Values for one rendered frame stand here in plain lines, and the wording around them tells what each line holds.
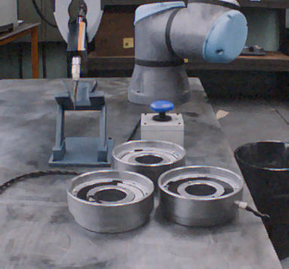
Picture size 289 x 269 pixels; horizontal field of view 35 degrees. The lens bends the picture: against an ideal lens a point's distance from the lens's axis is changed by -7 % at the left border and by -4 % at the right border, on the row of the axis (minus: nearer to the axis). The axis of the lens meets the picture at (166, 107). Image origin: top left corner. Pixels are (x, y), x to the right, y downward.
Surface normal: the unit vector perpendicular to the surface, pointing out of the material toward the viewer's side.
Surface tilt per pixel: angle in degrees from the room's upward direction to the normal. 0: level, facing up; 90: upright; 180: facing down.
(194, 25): 75
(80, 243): 0
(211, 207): 90
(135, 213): 90
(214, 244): 0
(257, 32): 90
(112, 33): 92
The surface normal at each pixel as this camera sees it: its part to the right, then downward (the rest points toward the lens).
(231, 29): 0.76, 0.29
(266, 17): 0.03, 0.25
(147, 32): -0.61, 0.20
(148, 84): -0.29, -0.06
